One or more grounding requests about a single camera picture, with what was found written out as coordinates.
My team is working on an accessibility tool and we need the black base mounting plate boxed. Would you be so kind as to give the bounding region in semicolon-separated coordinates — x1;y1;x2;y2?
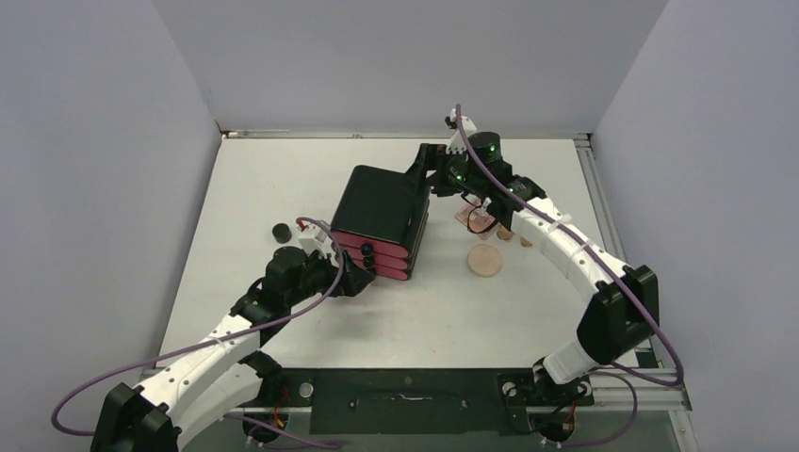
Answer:
244;368;595;436

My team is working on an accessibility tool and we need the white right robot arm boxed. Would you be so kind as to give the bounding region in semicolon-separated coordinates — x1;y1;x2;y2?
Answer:
409;132;659;403

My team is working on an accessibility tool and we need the round beige powder puff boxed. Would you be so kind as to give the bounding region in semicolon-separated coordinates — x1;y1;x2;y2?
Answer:
466;244;503;278

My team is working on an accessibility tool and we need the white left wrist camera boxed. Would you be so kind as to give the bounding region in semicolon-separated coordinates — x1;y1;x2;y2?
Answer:
297;225;330;255

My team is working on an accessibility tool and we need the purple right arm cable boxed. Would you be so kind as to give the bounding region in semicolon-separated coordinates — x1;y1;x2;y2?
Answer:
454;103;686;449

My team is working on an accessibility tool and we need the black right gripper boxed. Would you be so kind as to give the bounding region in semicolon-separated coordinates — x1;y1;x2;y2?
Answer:
399;144;485;198

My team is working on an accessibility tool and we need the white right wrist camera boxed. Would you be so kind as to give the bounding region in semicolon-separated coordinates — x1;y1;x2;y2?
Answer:
445;108;479;154

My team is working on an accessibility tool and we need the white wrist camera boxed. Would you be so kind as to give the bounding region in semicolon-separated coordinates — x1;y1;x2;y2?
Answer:
297;225;330;255
445;108;479;154

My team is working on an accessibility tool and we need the tan concealer stick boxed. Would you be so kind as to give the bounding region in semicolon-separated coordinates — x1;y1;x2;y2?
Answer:
496;226;514;241

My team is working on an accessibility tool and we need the small black round jar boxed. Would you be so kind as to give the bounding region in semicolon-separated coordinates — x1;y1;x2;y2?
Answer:
271;222;292;244

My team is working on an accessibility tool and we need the eyeshadow palette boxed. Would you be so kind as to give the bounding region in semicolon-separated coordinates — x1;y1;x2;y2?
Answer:
455;205;499;240

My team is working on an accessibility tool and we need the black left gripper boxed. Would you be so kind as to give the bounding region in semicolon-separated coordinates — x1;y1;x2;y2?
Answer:
285;247;372;307

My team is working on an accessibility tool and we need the pink drawer with black knob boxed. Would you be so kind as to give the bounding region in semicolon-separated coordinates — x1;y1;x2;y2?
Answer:
329;229;416;260

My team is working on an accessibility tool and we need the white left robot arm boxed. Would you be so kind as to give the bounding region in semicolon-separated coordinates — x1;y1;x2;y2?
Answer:
90;246;376;451

